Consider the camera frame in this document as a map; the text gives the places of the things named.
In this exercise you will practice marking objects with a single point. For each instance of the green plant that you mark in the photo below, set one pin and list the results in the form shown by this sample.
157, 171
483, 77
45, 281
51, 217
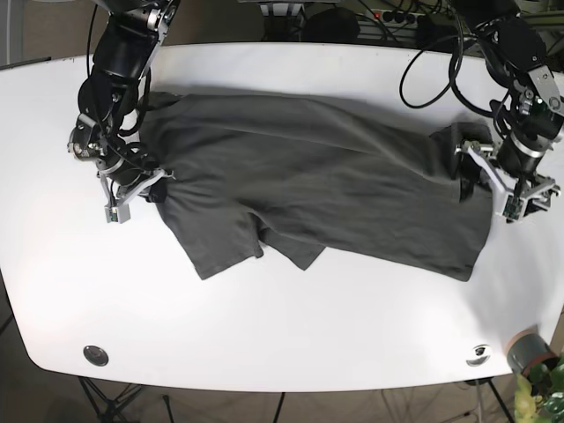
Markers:
539, 394

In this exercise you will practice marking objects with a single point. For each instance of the dark grey T-shirt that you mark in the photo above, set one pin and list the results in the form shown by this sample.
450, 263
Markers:
301, 175

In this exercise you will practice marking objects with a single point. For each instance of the metal table grommet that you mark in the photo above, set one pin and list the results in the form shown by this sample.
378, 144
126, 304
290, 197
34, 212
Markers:
96, 355
480, 354

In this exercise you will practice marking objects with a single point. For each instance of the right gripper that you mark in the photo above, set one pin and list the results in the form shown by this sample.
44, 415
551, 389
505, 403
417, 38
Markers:
125, 167

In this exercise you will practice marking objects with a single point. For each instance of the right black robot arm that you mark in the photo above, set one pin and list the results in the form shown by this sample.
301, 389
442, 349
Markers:
113, 101

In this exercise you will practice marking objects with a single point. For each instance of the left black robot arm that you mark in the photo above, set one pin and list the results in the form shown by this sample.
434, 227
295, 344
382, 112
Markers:
515, 58

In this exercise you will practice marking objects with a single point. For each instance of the grey plant pot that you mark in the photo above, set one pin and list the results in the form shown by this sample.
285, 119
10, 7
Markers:
527, 349

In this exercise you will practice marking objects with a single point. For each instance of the right metal table grommet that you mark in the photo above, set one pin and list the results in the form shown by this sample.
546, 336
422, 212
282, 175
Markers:
480, 354

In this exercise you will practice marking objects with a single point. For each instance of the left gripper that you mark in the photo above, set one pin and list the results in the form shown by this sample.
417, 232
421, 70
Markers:
511, 167

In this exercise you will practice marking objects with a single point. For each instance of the left metal table grommet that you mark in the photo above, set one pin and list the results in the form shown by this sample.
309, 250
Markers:
96, 355

